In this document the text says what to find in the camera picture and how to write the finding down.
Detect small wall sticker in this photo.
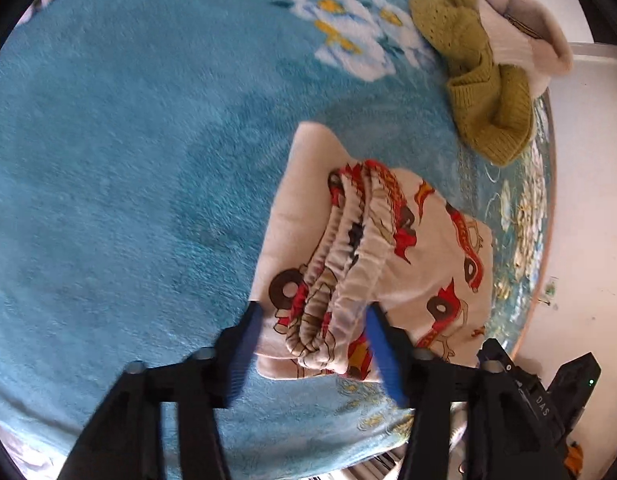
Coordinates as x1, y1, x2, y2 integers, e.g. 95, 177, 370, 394
541, 275, 559, 308

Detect olive green knitted sweater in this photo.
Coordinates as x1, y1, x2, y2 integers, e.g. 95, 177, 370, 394
408, 0, 535, 167

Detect blue floral blanket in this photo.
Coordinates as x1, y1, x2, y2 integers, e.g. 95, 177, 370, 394
0, 0, 557, 472

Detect cream car-print pants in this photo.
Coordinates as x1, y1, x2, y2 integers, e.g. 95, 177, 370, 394
252, 122, 494, 381

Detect white fleece garment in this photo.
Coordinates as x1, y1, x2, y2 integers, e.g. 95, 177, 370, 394
421, 0, 574, 98

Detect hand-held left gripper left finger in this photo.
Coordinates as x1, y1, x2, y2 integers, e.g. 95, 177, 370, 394
56, 302, 264, 480

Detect pink bed sheet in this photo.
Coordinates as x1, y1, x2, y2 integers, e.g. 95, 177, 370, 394
0, 420, 64, 480

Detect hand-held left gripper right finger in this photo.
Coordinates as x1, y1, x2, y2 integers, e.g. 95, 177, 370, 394
365, 302, 564, 480

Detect orange object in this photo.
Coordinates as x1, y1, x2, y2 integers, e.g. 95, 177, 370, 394
563, 440, 587, 479

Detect striped cloth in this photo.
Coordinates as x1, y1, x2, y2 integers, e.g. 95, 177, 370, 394
333, 447, 414, 480

